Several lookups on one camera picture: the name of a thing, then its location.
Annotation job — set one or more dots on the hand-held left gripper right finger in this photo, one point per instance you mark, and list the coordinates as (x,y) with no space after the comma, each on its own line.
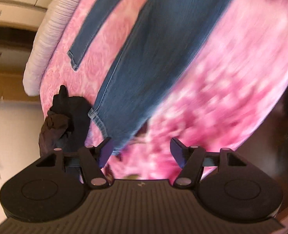
(177,151)

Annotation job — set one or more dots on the wooden door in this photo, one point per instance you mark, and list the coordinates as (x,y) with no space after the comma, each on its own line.
(12,85)

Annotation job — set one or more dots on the striped rolled quilt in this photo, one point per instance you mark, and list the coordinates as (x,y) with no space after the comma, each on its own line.
(46,41)

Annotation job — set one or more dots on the pink floral blanket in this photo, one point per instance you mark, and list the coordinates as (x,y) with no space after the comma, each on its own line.
(231,90)

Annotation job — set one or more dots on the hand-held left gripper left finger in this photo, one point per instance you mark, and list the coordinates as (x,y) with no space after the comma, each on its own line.
(105,151)

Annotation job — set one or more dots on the black garment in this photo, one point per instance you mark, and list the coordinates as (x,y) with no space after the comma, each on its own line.
(73,107)

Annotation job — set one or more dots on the blue denim jeans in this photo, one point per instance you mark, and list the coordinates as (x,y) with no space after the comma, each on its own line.
(163,53)

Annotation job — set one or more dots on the dark brown garment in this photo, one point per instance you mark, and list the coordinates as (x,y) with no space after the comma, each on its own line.
(55,125)

